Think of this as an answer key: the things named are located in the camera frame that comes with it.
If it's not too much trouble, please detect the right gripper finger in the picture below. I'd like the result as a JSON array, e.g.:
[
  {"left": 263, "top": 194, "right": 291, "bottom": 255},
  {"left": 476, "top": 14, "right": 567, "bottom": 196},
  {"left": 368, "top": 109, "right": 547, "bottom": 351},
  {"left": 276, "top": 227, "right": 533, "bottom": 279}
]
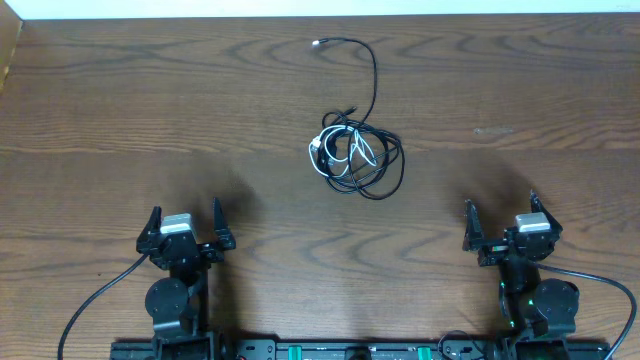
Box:
[
  {"left": 530, "top": 190, "right": 563, "bottom": 235},
  {"left": 463, "top": 199, "right": 485, "bottom": 251}
]

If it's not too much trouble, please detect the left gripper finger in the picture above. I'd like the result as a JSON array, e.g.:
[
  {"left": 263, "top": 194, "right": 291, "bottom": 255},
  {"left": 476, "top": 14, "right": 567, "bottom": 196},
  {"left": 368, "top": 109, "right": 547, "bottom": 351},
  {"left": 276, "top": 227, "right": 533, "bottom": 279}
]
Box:
[
  {"left": 212, "top": 198, "right": 236, "bottom": 250},
  {"left": 136, "top": 206, "right": 162, "bottom": 253}
]

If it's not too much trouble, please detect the black cable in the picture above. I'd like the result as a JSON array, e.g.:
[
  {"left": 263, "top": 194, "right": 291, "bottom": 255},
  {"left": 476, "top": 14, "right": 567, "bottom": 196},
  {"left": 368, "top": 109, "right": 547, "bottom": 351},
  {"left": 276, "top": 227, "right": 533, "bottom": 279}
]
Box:
[{"left": 317, "top": 36, "right": 406, "bottom": 201}]

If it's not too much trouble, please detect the white cable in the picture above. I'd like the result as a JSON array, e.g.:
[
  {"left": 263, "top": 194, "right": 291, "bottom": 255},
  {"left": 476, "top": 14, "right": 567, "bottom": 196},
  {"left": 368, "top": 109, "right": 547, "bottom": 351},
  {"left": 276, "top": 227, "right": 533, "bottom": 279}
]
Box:
[{"left": 307, "top": 123, "right": 378, "bottom": 179}]

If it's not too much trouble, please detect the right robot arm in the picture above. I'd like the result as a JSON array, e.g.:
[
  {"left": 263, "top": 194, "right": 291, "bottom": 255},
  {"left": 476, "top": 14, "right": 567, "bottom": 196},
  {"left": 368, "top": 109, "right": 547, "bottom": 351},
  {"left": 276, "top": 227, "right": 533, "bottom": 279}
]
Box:
[{"left": 463, "top": 192, "right": 580, "bottom": 359}]

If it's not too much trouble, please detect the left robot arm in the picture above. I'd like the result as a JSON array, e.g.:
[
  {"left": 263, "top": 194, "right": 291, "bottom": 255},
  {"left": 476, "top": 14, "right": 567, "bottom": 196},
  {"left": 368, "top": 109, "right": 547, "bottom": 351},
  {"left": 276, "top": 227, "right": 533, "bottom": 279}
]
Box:
[{"left": 136, "top": 199, "right": 236, "bottom": 359}]

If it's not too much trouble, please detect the cardboard box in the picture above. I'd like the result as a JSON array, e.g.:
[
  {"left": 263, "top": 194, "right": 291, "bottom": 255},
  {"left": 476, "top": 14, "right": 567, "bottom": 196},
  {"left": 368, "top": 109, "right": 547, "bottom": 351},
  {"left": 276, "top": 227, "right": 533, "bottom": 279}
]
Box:
[{"left": 0, "top": 0, "right": 23, "bottom": 89}]

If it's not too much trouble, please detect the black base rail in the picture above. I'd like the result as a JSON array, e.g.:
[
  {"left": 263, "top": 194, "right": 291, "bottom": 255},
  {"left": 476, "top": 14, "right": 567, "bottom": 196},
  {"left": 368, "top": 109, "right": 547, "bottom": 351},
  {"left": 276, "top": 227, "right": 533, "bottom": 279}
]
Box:
[{"left": 109, "top": 339, "right": 609, "bottom": 360}]

